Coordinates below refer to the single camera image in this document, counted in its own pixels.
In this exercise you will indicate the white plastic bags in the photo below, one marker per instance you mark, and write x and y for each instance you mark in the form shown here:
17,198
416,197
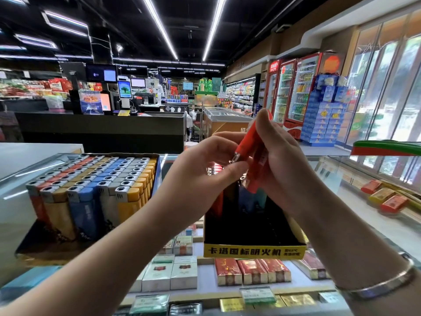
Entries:
188,123

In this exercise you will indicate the dark red cigarette pack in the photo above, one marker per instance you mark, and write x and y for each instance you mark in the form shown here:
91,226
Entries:
312,264

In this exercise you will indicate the person's left hand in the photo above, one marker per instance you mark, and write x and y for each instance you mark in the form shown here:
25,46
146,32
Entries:
189,174

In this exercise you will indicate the blue poster sign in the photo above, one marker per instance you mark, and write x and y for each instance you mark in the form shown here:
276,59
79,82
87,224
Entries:
91,101

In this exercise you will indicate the black yellow-labelled display box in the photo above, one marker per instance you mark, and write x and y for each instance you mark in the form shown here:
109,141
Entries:
253,250

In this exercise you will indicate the silver cigarette pack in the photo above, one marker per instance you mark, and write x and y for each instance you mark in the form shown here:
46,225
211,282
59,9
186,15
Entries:
186,309

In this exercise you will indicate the blue cigarette carton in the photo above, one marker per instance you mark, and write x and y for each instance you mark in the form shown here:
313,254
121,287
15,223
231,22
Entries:
26,283

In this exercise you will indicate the orange plastic lighter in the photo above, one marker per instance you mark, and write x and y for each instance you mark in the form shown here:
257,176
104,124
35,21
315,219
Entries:
247,144

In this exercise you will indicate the teal cigarette pack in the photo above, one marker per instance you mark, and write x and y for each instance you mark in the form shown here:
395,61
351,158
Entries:
149,304

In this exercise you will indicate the red drink fridge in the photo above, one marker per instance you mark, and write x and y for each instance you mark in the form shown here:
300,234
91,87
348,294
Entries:
302,92
271,88
283,92

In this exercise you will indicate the orange round poster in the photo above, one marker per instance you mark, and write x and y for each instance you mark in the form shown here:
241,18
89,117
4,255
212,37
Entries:
331,64

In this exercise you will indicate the black overhead monitor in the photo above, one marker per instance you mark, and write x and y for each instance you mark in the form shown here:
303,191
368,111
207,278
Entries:
101,74

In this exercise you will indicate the brown cardboard lighter box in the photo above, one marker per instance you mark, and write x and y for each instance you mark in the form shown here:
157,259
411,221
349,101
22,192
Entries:
36,246

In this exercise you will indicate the person's right hand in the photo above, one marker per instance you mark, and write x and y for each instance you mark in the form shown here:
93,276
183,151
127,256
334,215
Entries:
289,174

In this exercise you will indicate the person's right fingers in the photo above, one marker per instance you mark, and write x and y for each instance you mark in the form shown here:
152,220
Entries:
268,138

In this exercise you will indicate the green price tag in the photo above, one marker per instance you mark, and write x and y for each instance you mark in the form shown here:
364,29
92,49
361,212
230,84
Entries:
258,295

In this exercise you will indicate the person's left thumb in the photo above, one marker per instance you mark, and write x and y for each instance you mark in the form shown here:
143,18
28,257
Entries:
230,172

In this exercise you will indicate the yellow flat packet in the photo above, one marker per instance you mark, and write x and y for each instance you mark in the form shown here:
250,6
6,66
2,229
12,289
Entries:
381,195

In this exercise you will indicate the person's left forearm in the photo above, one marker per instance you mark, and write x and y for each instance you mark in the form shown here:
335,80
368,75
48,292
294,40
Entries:
108,263

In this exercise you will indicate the row of dark upright lighters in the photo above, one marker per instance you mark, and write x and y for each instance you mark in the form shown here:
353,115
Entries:
230,197

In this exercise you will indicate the white cigarette pack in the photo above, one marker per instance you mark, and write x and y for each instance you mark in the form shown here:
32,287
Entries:
157,277
167,247
184,274
138,283
183,245

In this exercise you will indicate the green bottle display stand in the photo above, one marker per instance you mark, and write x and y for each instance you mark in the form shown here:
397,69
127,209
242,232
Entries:
206,92

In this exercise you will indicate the long ceiling light strip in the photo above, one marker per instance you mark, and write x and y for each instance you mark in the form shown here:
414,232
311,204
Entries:
213,27
160,27

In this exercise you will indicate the open refrigerated shelf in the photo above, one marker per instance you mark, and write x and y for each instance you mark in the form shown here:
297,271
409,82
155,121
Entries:
240,93

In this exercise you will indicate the white checkout touch screen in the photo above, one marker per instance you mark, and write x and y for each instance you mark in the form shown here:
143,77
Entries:
124,90

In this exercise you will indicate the red and green plastic tray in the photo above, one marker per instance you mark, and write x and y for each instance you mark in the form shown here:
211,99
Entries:
384,148

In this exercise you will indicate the red flat packet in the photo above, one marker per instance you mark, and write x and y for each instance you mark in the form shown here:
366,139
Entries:
371,186
394,204

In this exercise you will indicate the shelf of red snack packets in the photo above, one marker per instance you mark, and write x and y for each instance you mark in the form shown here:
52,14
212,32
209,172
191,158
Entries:
33,88

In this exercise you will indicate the white checkout monitor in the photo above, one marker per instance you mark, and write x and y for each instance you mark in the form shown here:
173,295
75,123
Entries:
138,83

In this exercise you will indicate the stack of blue boxes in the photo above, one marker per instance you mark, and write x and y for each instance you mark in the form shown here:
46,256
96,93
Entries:
324,115

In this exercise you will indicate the tray of coloured lighters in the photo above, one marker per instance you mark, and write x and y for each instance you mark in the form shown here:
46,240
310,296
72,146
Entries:
88,194

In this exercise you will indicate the chest freezer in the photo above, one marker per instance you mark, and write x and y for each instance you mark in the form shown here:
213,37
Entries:
223,120

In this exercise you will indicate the person's right forearm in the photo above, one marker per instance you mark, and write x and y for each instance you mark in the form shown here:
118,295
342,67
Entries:
348,246

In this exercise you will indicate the rectangular ceiling light frame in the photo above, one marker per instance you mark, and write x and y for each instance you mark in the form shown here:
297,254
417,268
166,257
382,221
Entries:
65,23

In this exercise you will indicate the black checkout counter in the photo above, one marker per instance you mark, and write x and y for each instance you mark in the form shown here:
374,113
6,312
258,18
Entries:
98,131

